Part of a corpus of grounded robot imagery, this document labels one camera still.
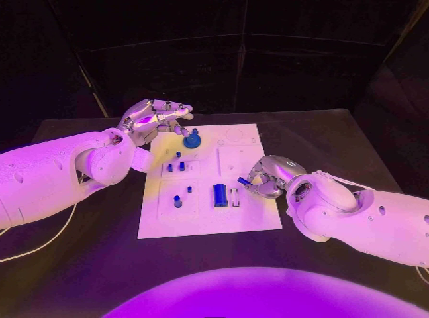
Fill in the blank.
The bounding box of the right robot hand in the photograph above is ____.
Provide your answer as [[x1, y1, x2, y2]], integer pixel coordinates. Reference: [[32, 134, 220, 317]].
[[245, 155, 310, 199]]

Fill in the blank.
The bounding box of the blue gear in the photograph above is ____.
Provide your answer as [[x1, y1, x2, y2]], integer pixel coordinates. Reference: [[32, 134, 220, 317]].
[[181, 135, 202, 149]]

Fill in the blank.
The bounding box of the white task board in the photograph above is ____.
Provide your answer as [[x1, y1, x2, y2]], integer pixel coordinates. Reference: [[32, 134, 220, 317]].
[[137, 123, 284, 240]]

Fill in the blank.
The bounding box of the blue long cylinder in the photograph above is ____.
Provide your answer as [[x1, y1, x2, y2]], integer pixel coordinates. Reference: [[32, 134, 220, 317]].
[[213, 184, 229, 208]]

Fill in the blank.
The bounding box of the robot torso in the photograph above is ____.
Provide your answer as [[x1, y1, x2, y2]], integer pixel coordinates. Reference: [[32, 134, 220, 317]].
[[101, 266, 429, 318]]

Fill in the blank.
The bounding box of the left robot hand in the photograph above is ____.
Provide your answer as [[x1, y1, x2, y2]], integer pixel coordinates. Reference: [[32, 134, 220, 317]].
[[117, 98, 194, 147]]

